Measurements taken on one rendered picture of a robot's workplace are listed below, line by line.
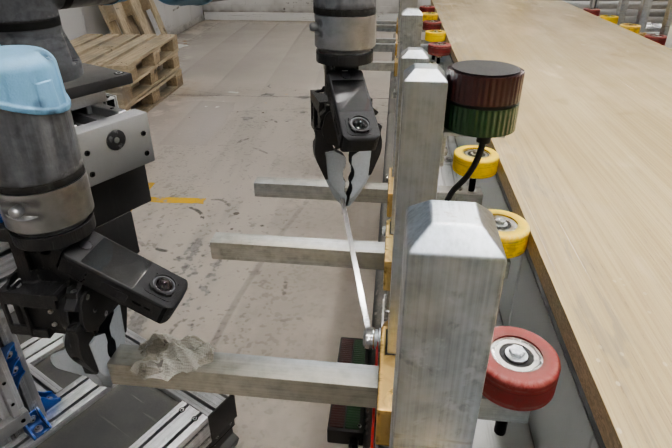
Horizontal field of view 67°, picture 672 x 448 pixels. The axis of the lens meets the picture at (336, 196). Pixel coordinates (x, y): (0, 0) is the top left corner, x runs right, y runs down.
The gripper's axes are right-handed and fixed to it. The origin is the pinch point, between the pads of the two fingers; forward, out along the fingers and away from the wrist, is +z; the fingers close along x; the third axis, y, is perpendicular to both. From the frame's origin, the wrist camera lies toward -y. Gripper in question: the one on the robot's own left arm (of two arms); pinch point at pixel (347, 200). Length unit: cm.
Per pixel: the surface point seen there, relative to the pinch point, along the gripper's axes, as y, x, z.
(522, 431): -18.1, -21.8, 31.3
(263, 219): 160, 0, 93
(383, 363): -24.0, 2.4, 6.3
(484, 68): -23.7, -4.8, -23.4
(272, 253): 3.1, 10.5, 9.2
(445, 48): 107, -63, 4
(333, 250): 0.0, 2.0, 8.0
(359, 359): -6.9, -0.3, 23.1
